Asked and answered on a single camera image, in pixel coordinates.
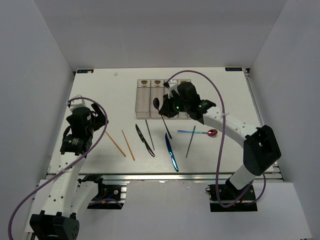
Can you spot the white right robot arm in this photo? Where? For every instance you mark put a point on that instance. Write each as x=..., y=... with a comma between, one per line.
x=259, y=144

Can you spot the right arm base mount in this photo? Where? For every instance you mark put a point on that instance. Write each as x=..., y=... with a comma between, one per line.
x=227, y=197

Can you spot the black spoon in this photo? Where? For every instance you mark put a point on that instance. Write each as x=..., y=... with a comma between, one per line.
x=156, y=104

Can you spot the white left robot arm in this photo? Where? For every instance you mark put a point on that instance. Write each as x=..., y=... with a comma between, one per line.
x=58, y=218

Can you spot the wooden chopstick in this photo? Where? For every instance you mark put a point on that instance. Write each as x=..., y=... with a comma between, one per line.
x=128, y=145
x=115, y=143

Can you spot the blue knife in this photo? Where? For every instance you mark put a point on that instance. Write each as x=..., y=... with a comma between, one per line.
x=171, y=153

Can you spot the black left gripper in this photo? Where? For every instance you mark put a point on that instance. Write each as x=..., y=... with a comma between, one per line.
x=99, y=119

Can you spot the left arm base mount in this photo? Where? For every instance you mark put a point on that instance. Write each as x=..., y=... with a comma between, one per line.
x=108, y=196

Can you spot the right table corner label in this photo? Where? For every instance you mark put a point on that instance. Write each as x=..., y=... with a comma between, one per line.
x=233, y=69

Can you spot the grey metal chopstick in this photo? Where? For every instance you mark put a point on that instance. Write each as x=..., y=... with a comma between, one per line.
x=149, y=132
x=190, y=141

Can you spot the left table corner label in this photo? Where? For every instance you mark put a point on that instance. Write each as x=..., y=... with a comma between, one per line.
x=85, y=71

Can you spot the iridescent rainbow spoon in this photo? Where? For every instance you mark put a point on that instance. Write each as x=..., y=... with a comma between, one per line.
x=211, y=133

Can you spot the black iridescent knife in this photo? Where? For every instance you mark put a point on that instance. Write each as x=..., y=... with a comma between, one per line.
x=142, y=138

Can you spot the clear container far left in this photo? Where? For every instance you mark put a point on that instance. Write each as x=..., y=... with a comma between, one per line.
x=143, y=96

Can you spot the table corner label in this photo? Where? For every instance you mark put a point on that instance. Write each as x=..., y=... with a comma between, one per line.
x=85, y=71
x=233, y=69

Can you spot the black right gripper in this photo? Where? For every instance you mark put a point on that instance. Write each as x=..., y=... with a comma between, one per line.
x=166, y=109

